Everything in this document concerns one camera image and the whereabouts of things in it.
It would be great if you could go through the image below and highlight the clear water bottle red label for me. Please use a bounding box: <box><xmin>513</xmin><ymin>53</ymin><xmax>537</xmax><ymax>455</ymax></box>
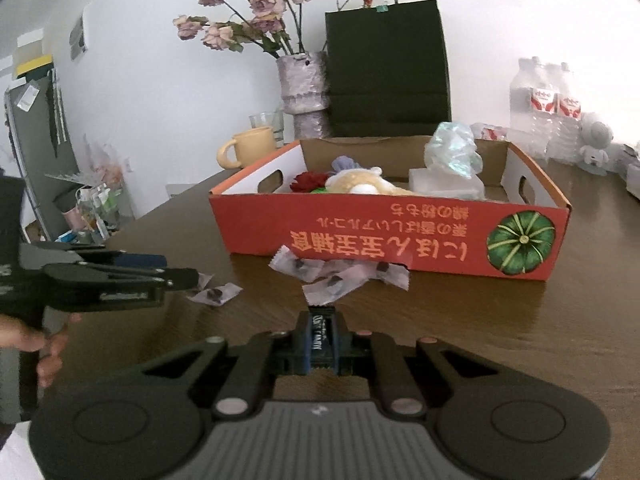
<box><xmin>510</xmin><ymin>57</ymin><xmax>558</xmax><ymax>153</ymax></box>
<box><xmin>542</xmin><ymin>62</ymin><xmax>583</xmax><ymax>161</ymax></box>
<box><xmin>470</xmin><ymin>121</ymin><xmax>513</xmax><ymax>142</ymax></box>

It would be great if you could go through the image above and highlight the white paper sheet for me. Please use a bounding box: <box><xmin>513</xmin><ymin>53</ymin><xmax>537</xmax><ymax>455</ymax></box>
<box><xmin>165</xmin><ymin>182</ymin><xmax>201</xmax><ymax>200</ymax></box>

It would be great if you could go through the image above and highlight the grey refrigerator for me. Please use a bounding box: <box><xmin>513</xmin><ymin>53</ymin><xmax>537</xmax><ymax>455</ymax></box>
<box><xmin>4</xmin><ymin>72</ymin><xmax>81</xmax><ymax>241</ymax></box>

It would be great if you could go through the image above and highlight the dried pink rose bouquet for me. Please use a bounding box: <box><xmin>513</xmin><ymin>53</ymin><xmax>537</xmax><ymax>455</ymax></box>
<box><xmin>172</xmin><ymin>0</ymin><xmax>317</xmax><ymax>58</ymax></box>

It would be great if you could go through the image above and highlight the black candy packet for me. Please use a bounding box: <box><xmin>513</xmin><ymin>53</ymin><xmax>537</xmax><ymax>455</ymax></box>
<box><xmin>305</xmin><ymin>305</ymin><xmax>338</xmax><ymax>371</ymax></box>

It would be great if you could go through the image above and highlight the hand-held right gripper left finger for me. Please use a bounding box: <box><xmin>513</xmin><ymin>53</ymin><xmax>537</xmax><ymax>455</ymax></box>
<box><xmin>135</xmin><ymin>310</ymin><xmax>313</xmax><ymax>421</ymax></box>

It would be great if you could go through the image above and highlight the red fabric flower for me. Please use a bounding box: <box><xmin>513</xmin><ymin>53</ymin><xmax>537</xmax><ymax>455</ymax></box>
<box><xmin>290</xmin><ymin>171</ymin><xmax>331</xmax><ymax>195</ymax></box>

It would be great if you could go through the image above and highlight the purple fluffy ball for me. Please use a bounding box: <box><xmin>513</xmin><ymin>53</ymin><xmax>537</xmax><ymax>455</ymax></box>
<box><xmin>330</xmin><ymin>156</ymin><xmax>371</xmax><ymax>173</ymax></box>

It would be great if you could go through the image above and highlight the clear drinking glass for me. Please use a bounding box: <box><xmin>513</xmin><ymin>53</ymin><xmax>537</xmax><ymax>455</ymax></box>
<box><xmin>249</xmin><ymin>110</ymin><xmax>285</xmax><ymax>148</ymax></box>

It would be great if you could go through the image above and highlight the silver wrapped vase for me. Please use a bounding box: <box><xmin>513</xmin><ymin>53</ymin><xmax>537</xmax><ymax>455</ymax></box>
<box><xmin>276</xmin><ymin>51</ymin><xmax>328</xmax><ymax>141</ymax></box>

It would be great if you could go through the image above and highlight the clear iridescent plastic bag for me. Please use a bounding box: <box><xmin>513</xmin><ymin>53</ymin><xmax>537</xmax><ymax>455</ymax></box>
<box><xmin>424</xmin><ymin>121</ymin><xmax>483</xmax><ymax>181</ymax></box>

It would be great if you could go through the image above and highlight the grey plush figure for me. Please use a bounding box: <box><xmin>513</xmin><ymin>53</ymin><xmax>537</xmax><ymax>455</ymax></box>
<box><xmin>579</xmin><ymin>110</ymin><xmax>617</xmax><ymax>176</ymax></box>

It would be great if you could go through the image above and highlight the yellow mug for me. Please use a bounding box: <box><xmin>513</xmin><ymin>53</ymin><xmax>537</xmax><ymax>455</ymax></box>
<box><xmin>216</xmin><ymin>127</ymin><xmax>278</xmax><ymax>170</ymax></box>

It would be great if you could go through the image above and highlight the person's left hand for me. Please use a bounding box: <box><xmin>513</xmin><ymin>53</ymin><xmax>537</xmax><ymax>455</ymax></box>
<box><xmin>0</xmin><ymin>312</ymin><xmax>82</xmax><ymax>389</ymax></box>

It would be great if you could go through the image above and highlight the orange cardboard box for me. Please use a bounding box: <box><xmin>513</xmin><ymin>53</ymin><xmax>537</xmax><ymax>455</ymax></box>
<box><xmin>208</xmin><ymin>135</ymin><xmax>572</xmax><ymax>282</ymax></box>

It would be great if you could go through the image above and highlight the black paper bag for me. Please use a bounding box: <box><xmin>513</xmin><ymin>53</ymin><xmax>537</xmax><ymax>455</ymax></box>
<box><xmin>324</xmin><ymin>0</ymin><xmax>450</xmax><ymax>138</ymax></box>

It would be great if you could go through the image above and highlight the cream plush toy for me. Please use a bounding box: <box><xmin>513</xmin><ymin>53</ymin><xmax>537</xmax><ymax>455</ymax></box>
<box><xmin>325</xmin><ymin>166</ymin><xmax>416</xmax><ymax>196</ymax></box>

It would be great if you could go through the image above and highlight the yellow black box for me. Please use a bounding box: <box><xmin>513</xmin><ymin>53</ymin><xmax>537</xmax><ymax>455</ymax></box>
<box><xmin>12</xmin><ymin>30</ymin><xmax>55</xmax><ymax>81</ymax></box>

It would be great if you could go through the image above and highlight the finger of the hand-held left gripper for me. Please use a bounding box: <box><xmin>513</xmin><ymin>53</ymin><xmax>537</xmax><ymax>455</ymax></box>
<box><xmin>45</xmin><ymin>262</ymin><xmax>199</xmax><ymax>311</ymax></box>
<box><xmin>20</xmin><ymin>241</ymin><xmax>168</xmax><ymax>273</ymax></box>

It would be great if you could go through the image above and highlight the grey rectangular pack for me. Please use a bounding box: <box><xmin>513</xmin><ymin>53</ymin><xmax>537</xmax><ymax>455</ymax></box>
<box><xmin>408</xmin><ymin>166</ymin><xmax>487</xmax><ymax>202</ymax></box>

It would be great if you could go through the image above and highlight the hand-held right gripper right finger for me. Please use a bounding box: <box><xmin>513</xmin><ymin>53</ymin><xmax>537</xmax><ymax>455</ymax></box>
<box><xmin>330</xmin><ymin>310</ymin><xmax>501</xmax><ymax>421</ymax></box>

